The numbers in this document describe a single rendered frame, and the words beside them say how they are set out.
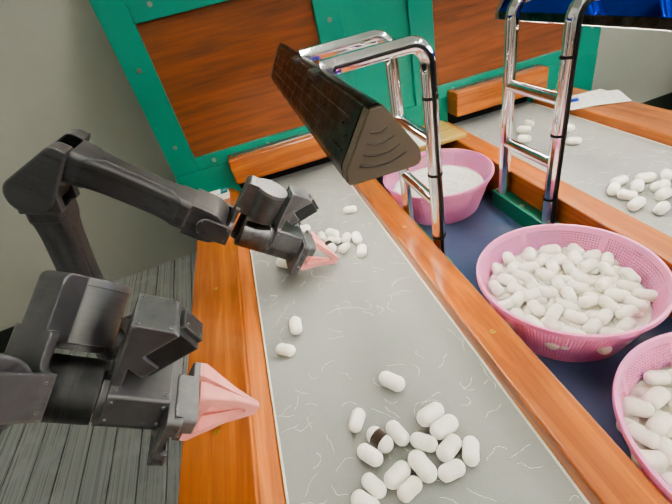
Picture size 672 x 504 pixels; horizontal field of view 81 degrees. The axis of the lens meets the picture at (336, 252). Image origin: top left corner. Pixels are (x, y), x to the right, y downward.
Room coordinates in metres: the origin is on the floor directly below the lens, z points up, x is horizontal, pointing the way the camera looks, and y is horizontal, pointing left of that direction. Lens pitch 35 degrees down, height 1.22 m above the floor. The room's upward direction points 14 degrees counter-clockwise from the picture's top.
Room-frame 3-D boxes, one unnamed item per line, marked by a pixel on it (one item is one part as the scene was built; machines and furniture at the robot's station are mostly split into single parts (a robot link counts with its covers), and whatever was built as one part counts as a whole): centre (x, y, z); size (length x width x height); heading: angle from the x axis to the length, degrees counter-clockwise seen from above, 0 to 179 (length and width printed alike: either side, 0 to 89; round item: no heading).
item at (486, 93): (1.17, -0.60, 0.83); 0.30 x 0.06 x 0.07; 97
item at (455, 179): (0.87, -0.29, 0.71); 0.22 x 0.22 x 0.06
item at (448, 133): (1.08, -0.27, 0.77); 0.33 x 0.15 x 0.01; 97
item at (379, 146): (0.67, -0.03, 1.08); 0.62 x 0.08 x 0.07; 7
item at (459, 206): (0.87, -0.29, 0.72); 0.27 x 0.27 x 0.10
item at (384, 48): (0.67, -0.11, 0.90); 0.20 x 0.19 x 0.45; 7
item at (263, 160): (1.10, 0.08, 0.83); 0.30 x 0.06 x 0.07; 97
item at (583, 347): (0.43, -0.34, 0.72); 0.27 x 0.27 x 0.10
